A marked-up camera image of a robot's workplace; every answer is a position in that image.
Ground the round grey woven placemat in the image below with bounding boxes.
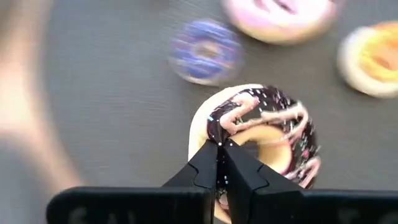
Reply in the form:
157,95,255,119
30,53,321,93
40,0,398,224

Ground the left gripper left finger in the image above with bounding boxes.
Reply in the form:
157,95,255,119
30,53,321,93
45,139,218,224

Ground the small orange donut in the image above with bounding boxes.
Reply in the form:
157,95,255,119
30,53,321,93
337,21,398,100

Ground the small blue striped donut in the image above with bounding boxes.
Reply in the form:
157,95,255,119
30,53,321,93
167,18,245,87

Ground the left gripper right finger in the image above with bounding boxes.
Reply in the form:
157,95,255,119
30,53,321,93
223,138,398,224

